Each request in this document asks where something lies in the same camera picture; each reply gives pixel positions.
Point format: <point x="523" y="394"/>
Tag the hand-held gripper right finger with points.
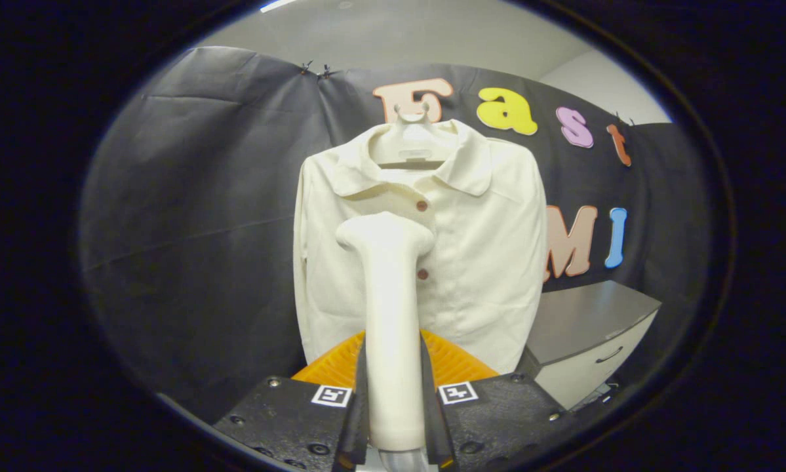
<point x="497" y="413"/>

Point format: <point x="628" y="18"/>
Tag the cream button shirt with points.
<point x="484" y="262"/>

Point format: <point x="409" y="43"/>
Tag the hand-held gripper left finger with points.
<point x="288" y="419"/>

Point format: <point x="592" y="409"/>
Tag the white garment steamer head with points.
<point x="392" y="314"/>

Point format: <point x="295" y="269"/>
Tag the white clothes hanger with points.
<point x="412" y="141"/>

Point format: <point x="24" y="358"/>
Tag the grey cabinet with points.
<point x="583" y="328"/>

